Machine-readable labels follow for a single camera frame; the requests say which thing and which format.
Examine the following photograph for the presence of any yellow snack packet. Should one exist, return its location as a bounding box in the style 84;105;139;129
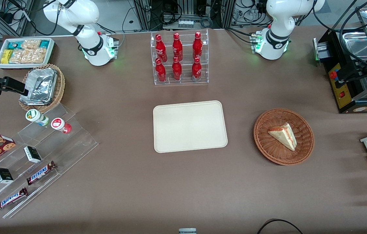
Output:
1;49;13;64

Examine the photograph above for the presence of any clear acrylic bottle rack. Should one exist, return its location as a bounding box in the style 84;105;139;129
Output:
150;29;209;85

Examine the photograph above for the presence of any Snickers bar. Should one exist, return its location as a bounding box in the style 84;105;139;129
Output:
0;188;28;212
26;161;57;185

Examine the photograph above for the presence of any black heating machine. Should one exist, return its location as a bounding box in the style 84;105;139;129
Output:
313;29;367;113

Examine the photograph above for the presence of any red-label yogurt bottle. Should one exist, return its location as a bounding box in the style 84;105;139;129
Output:
51;118;72;134

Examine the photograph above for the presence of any light wicker basket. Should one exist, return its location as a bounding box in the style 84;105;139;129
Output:
19;64;65;112

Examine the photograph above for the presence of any beige serving tray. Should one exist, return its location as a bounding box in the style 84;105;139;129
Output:
153;100;228;153

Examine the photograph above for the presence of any clear acrylic step display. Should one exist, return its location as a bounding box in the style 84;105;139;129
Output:
0;104;99;219

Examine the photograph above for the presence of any white snack container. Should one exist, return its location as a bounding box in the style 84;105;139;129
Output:
0;38;55;70

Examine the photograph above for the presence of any aluminium foil tray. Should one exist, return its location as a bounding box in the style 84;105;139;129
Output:
20;68;57;106

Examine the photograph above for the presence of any brown wicker basket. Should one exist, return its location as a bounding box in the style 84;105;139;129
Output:
254;108;314;165

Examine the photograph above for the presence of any green-label yogurt bottle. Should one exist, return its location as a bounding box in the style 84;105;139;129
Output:
25;109;49;126

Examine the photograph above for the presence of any red cola bottle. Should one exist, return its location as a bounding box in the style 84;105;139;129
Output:
155;34;168;62
192;32;203;59
171;56;183;81
191;57;202;82
155;58;167;83
172;32;183;61

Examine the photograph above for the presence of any triangle sandwich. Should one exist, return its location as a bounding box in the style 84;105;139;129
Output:
268;123;297;151

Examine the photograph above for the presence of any rice cracker bag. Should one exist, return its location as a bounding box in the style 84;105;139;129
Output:
9;40;47;64

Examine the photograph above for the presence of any small black box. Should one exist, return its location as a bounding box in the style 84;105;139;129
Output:
0;168;14;184
24;146;42;163

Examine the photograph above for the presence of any black cable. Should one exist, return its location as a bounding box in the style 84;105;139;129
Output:
257;219;304;234

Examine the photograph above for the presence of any steel pan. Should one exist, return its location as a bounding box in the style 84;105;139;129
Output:
342;32;367;62

